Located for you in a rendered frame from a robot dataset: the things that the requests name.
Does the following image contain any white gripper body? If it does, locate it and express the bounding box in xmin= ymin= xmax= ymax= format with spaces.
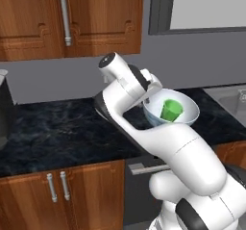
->
xmin=139 ymin=67 xmax=163 ymax=104

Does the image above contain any green cup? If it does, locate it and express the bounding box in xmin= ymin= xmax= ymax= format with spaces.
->
xmin=160 ymin=98 xmax=185 ymax=123

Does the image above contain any white bowl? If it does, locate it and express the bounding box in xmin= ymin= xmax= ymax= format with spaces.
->
xmin=142 ymin=88 xmax=201 ymax=128

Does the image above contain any grey sink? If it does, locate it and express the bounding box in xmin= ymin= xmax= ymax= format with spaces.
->
xmin=203 ymin=84 xmax=246 ymax=128

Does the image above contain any wooden upper cupboard door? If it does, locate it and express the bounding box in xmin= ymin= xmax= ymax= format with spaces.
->
xmin=0 ymin=0 xmax=66 ymax=63
xmin=62 ymin=0 xmax=145 ymax=59

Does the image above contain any wooden cupboard door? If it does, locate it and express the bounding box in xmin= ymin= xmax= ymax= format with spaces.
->
xmin=60 ymin=159 xmax=126 ymax=230
xmin=0 ymin=171 xmax=63 ymax=230
xmin=62 ymin=0 xmax=145 ymax=59
xmin=0 ymin=0 xmax=66 ymax=63
xmin=213 ymin=140 xmax=246 ymax=170

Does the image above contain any wooden lower cupboard door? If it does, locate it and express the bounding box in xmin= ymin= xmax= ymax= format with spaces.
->
xmin=213 ymin=140 xmax=246 ymax=170
xmin=0 ymin=171 xmax=63 ymax=230
xmin=60 ymin=159 xmax=126 ymax=230

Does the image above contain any dark grey dishwasher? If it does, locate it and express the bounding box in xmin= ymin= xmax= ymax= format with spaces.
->
xmin=122 ymin=154 xmax=171 ymax=227

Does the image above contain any dark grey kettle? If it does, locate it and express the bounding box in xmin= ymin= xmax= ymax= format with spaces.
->
xmin=0 ymin=68 xmax=16 ymax=150

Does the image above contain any grey window frame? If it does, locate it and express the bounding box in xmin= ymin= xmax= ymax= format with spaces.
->
xmin=148 ymin=0 xmax=246 ymax=37

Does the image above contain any silver dishwasher handle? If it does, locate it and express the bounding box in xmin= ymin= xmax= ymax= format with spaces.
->
xmin=127 ymin=163 xmax=171 ymax=176

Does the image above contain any silver upper cupboard handle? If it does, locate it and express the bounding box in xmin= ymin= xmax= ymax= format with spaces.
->
xmin=58 ymin=0 xmax=73 ymax=47

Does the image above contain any silver cupboard handle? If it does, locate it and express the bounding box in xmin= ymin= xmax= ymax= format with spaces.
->
xmin=59 ymin=170 xmax=71 ymax=202
xmin=46 ymin=172 xmax=59 ymax=204
xmin=58 ymin=0 xmax=73 ymax=47

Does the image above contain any silver lower cupboard handle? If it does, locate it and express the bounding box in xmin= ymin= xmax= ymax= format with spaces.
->
xmin=59 ymin=170 xmax=71 ymax=202
xmin=46 ymin=172 xmax=59 ymax=204

